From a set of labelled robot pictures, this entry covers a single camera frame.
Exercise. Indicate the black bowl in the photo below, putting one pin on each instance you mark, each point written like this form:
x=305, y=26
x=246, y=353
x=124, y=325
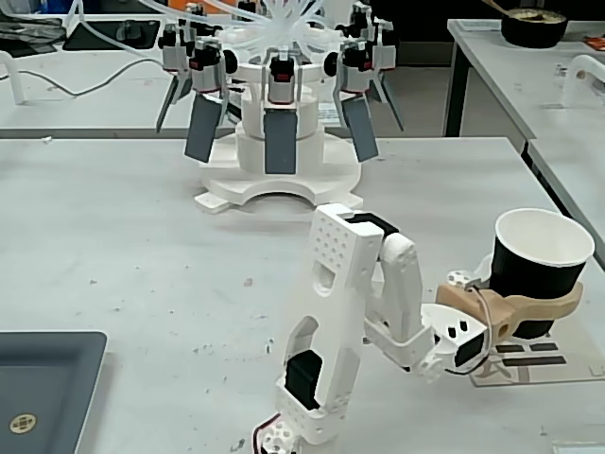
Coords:
x=534, y=30

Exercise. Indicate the white arch stand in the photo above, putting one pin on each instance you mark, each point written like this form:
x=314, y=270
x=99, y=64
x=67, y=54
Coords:
x=14, y=75
x=583, y=71

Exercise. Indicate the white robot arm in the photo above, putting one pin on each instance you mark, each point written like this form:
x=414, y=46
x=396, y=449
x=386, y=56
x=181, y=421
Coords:
x=340, y=284

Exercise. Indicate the dark folded cloth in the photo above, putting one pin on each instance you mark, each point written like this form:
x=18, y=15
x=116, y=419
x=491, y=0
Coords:
x=28, y=33

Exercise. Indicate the gray plastic tray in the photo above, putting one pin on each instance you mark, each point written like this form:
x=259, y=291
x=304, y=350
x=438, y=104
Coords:
x=42, y=378

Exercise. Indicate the white side table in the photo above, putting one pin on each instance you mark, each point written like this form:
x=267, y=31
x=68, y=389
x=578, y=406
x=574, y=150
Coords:
x=510, y=85

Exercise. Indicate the gray dispenser paddle unit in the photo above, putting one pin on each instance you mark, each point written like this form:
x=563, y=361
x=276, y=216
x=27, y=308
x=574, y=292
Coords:
x=172, y=57
x=385, y=52
x=203, y=127
x=281, y=142
x=361, y=132

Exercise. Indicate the white dispenser machine base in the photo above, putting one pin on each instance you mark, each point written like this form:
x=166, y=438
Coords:
x=312, y=156

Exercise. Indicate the black flat pad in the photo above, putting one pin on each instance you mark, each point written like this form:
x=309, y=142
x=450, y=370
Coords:
x=108, y=35

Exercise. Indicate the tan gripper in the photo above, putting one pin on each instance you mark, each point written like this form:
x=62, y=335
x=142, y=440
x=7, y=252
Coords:
x=477, y=305

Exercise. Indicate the clear tube bundle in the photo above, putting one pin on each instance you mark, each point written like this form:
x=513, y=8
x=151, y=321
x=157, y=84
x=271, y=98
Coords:
x=283, y=21

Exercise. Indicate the black paper cup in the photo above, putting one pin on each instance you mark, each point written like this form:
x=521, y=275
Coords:
x=534, y=274

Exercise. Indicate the white back table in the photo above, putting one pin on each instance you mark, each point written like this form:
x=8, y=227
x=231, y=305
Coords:
x=94, y=109

